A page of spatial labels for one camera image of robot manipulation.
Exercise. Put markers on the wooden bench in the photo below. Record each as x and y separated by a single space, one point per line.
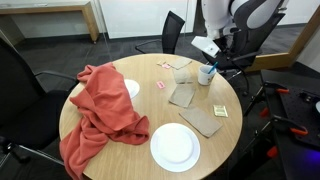
48 18

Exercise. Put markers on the black chair left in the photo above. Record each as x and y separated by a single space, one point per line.
29 115

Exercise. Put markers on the brown napkin near plate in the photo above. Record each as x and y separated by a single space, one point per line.
201 121

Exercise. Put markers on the round wooden table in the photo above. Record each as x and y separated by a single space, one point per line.
120 161

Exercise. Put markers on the black chair behind robot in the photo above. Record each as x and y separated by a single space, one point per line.
246 43

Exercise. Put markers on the blue pen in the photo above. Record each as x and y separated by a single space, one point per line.
213 67

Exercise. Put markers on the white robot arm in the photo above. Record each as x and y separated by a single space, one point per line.
226 17

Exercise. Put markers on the brown napkin at edge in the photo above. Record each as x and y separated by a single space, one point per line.
177 64

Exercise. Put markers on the white plate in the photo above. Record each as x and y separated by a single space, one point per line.
175 147
133 87

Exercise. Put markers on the red fleece cloth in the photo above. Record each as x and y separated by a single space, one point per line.
107 114

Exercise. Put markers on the white paper cup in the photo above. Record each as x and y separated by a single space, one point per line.
203 77

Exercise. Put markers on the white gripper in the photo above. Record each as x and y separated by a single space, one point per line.
206 45

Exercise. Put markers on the black office chair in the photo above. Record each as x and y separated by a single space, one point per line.
170 34

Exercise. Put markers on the pink sweetener packet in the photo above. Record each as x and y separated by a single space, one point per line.
160 84

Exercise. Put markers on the brown napkin centre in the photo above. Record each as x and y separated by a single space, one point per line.
182 95

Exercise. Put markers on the green white sachet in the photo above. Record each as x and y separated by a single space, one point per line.
220 111

